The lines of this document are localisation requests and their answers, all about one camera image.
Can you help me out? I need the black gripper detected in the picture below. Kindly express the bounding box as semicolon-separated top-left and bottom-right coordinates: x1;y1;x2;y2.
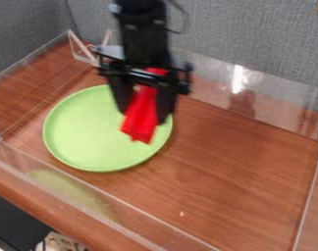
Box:
93;45;193;124

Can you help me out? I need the red cloth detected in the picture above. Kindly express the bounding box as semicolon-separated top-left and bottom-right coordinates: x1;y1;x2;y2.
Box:
119;67;169;145

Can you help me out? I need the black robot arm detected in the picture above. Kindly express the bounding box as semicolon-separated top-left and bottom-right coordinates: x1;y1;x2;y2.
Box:
94;0;193;123

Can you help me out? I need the green plate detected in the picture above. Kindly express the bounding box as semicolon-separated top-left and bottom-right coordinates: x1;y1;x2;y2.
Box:
42;85;173;173

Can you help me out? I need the clear acrylic corner bracket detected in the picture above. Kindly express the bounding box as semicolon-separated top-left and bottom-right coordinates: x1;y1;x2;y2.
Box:
67;29;117;67

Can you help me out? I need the black cable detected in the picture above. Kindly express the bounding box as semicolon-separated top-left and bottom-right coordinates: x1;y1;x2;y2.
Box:
164;0;192;35

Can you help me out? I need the clear acrylic enclosure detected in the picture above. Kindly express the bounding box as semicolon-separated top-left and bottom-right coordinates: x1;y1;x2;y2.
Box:
0;34;318;251

